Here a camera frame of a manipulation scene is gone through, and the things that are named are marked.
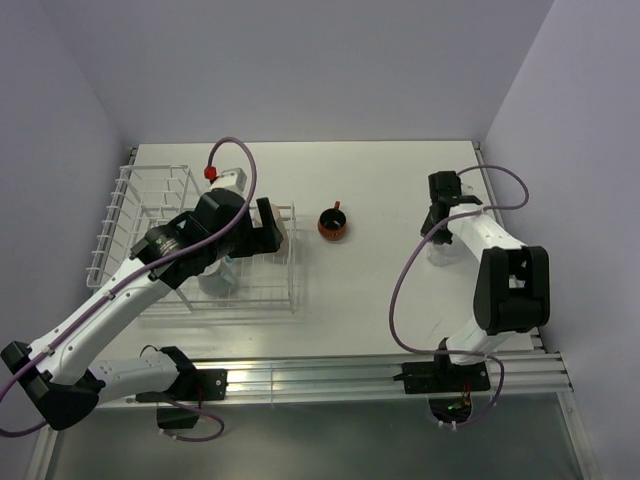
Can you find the grey footed mug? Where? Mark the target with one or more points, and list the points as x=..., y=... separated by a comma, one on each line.
x=218, y=280

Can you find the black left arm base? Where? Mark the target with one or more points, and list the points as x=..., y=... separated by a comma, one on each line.
x=205, y=385

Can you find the white wire dish rack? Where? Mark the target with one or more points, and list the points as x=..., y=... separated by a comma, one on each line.
x=151, y=196

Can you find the aluminium mounting rail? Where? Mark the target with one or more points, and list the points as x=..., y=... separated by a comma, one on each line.
x=369, y=377

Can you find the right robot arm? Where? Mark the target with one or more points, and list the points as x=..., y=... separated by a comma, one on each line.
x=512, y=289

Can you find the beige cup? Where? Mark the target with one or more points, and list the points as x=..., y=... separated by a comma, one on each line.
x=279, y=222

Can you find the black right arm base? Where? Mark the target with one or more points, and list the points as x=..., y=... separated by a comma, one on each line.
x=441, y=376

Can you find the orange black mug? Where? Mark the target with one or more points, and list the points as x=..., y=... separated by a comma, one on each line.
x=332, y=223

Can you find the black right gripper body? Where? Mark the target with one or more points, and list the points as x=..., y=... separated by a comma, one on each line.
x=439, y=235

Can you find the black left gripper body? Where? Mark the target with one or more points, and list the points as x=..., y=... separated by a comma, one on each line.
x=248, y=240

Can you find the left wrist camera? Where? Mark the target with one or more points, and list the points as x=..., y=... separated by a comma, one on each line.
x=230, y=179

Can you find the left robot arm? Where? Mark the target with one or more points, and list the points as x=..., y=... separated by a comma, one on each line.
x=60, y=372

